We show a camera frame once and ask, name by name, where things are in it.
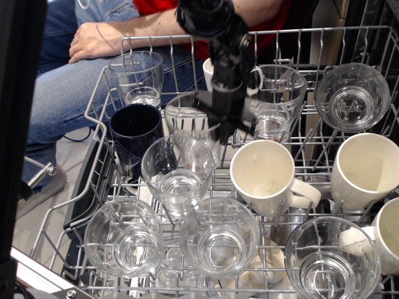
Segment cream mug centre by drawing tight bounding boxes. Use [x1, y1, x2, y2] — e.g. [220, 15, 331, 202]
[230, 140, 321, 217]

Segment white mug back centre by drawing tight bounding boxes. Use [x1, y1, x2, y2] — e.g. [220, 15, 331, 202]
[203, 58, 264, 96]

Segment red shirt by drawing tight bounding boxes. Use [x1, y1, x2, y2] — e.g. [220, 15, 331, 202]
[133, 0, 292, 60]

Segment person's bare hand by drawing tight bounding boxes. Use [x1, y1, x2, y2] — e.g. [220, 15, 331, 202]
[69, 22, 123, 64]

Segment clear glass cup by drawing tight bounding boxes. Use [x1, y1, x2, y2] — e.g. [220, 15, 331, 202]
[314, 63, 390, 133]
[246, 65, 307, 143]
[84, 199, 164, 278]
[164, 94, 221, 168]
[284, 216, 380, 298]
[108, 51, 163, 109]
[180, 197, 260, 279]
[141, 134, 214, 219]

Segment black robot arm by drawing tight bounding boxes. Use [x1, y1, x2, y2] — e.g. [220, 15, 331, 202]
[176, 1, 254, 144]

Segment blue jeans legs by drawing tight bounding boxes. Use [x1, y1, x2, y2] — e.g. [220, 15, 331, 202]
[22, 1, 204, 182]

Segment cream mug right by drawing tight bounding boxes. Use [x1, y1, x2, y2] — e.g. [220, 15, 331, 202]
[330, 133, 398, 211]

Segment black post foreground left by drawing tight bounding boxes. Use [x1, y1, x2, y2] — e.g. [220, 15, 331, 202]
[1, 1, 47, 298]

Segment cream mug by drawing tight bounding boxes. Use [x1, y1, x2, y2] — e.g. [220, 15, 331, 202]
[230, 140, 321, 217]
[330, 133, 398, 211]

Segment white cloth under rack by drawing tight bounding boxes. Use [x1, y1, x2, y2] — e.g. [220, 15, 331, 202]
[214, 238, 286, 290]

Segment person's bare forearm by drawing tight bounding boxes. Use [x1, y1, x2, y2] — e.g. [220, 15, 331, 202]
[115, 0, 281, 47]

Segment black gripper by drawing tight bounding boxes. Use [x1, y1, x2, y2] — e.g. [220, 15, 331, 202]
[193, 85, 254, 144]

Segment grey wire dishwasher rack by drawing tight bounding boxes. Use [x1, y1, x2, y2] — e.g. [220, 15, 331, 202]
[30, 26, 398, 298]

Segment dark blue ceramic mug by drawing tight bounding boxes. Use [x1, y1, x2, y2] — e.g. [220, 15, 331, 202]
[109, 103, 164, 181]

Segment chrome metal handle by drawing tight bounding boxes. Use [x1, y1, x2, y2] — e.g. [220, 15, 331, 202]
[18, 156, 57, 201]

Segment cream mug right edge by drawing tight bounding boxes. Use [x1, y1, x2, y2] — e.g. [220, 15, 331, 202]
[339, 197, 399, 276]

